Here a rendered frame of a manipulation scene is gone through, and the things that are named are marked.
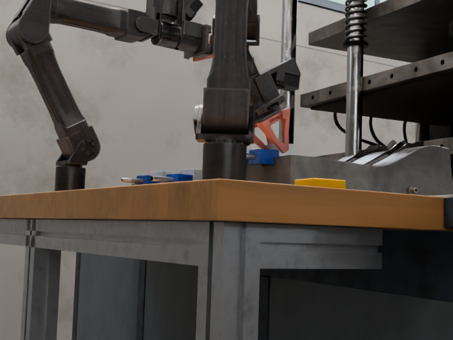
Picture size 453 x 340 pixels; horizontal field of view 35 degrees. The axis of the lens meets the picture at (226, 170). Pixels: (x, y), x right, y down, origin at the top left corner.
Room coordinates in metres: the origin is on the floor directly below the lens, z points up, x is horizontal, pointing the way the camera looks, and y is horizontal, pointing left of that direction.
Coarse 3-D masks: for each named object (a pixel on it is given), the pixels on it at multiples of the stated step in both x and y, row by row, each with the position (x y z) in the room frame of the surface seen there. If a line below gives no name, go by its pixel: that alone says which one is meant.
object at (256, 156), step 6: (270, 144) 1.37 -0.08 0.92; (294, 144) 1.36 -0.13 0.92; (252, 150) 1.35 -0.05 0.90; (258, 150) 1.33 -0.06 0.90; (264, 150) 1.34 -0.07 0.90; (270, 150) 1.34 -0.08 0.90; (276, 150) 1.35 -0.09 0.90; (288, 150) 1.35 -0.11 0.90; (294, 150) 1.36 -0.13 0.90; (246, 156) 1.34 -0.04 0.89; (252, 156) 1.34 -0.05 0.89; (258, 156) 1.33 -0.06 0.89; (264, 156) 1.34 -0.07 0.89; (270, 156) 1.34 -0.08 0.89; (276, 156) 1.35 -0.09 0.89; (252, 162) 1.35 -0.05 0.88; (258, 162) 1.33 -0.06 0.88; (264, 162) 1.34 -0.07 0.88; (270, 162) 1.34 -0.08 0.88
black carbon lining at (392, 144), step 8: (384, 144) 1.59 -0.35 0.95; (392, 144) 1.60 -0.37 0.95; (400, 144) 1.52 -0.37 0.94; (408, 144) 1.49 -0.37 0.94; (416, 144) 1.50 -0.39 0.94; (360, 152) 1.62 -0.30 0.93; (368, 152) 1.58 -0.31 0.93; (384, 152) 1.51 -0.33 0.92; (392, 152) 1.51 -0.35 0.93; (352, 160) 1.60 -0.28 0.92; (376, 160) 1.49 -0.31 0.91
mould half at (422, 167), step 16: (288, 160) 1.30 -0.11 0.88; (304, 160) 1.30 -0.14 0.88; (320, 160) 1.32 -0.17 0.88; (368, 160) 1.51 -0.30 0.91; (384, 160) 1.45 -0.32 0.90; (400, 160) 1.40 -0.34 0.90; (416, 160) 1.42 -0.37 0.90; (432, 160) 1.44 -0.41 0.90; (448, 160) 1.45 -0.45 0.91; (256, 176) 1.40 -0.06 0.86; (272, 176) 1.35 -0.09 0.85; (288, 176) 1.30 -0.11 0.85; (304, 176) 1.30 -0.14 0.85; (320, 176) 1.32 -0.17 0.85; (336, 176) 1.33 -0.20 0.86; (352, 176) 1.35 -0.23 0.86; (368, 176) 1.37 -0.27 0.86; (384, 176) 1.38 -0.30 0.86; (400, 176) 1.40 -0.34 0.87; (416, 176) 1.42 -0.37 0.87; (432, 176) 1.44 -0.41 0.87; (448, 176) 1.45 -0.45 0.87; (400, 192) 1.40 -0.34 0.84; (432, 192) 1.44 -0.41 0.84; (448, 192) 1.45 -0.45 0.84
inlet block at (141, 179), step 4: (152, 172) 1.68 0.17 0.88; (156, 172) 1.67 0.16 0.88; (160, 172) 1.66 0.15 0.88; (164, 172) 1.65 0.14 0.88; (168, 172) 1.66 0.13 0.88; (172, 172) 1.67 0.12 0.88; (140, 176) 1.64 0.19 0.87; (144, 176) 1.63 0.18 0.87; (148, 176) 1.63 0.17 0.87; (164, 176) 1.65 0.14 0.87; (124, 180) 1.60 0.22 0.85; (128, 180) 1.61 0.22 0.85; (132, 180) 1.62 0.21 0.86; (136, 180) 1.62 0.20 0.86; (140, 180) 1.63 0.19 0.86; (144, 180) 1.63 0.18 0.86; (148, 180) 1.63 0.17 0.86; (136, 184) 1.65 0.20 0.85; (140, 184) 1.64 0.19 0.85
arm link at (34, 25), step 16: (32, 0) 1.44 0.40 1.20; (48, 0) 1.46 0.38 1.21; (64, 0) 1.49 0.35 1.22; (16, 16) 1.49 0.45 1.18; (32, 16) 1.44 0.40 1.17; (48, 16) 1.46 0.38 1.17; (64, 16) 1.49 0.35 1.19; (80, 16) 1.52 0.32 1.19; (96, 16) 1.53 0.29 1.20; (112, 16) 1.55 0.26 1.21; (128, 16) 1.57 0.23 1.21; (32, 32) 1.44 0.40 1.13; (48, 32) 1.46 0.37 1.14; (112, 32) 1.57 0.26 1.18; (128, 32) 1.57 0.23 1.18
